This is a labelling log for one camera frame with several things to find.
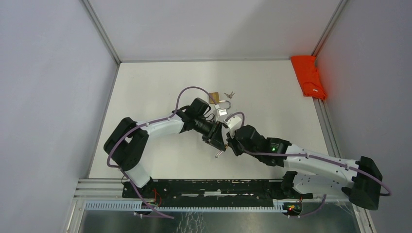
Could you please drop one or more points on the left aluminium frame rail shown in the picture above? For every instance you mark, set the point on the left aluminium frame rail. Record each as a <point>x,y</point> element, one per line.
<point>101,30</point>

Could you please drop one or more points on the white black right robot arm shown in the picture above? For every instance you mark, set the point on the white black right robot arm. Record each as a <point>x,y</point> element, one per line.
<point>308,172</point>

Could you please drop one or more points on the large brass padlock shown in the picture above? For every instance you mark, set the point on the large brass padlock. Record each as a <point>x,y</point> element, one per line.
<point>216,103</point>

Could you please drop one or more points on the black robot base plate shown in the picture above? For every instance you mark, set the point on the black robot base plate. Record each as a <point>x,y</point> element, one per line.
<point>214,193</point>

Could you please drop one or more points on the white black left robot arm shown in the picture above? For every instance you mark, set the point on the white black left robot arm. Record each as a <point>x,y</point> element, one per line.
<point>126,144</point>

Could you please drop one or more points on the orange folded cloth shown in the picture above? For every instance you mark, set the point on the orange folded cloth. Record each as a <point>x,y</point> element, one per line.
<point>308,76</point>

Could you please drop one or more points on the small brass padlock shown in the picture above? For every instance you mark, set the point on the small brass padlock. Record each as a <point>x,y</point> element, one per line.
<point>220,152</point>

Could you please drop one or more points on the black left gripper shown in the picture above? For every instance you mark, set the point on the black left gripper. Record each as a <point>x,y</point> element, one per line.
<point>214,136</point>

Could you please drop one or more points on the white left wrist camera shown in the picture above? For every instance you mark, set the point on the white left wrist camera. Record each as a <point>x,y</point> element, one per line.
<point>220,113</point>

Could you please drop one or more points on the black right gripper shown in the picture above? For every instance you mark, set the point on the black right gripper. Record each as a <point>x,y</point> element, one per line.
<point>231,142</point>

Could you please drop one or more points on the silver key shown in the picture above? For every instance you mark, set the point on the silver key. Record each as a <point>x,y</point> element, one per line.
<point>229,95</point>

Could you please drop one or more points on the aluminium corner frame rail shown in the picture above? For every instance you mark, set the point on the aluminium corner frame rail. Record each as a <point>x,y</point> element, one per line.
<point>329,27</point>

